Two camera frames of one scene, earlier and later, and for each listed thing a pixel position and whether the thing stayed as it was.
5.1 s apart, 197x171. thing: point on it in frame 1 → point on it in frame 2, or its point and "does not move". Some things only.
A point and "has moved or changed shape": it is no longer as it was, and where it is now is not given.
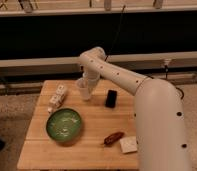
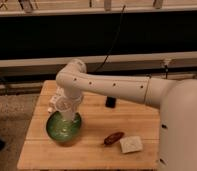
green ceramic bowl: [63, 125] does not move
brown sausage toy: [112, 138] does not move
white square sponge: [129, 144] does not move
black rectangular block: [111, 99] does not move
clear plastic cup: [83, 84] has moved or changed shape
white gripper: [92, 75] → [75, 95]
